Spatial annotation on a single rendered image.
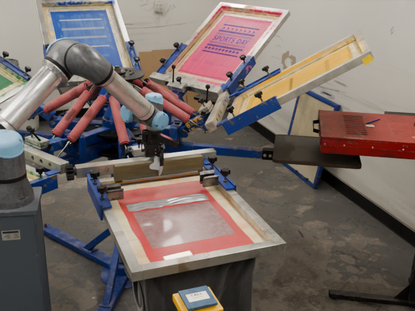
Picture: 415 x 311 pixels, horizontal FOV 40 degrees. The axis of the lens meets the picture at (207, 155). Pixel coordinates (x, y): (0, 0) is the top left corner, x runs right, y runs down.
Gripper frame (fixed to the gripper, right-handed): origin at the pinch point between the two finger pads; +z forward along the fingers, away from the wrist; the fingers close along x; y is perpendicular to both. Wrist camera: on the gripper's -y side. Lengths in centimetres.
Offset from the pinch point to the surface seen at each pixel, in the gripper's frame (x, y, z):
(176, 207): 18.1, -2.0, 10.0
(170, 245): 47.0, 10.0, 10.1
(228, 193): 18.7, -25.6, 6.6
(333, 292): -15, -112, 101
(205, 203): 18.9, -14.9, 9.9
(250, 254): 65, -15, 9
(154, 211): 18.4, 7.7, 10.0
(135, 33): -408, -94, 11
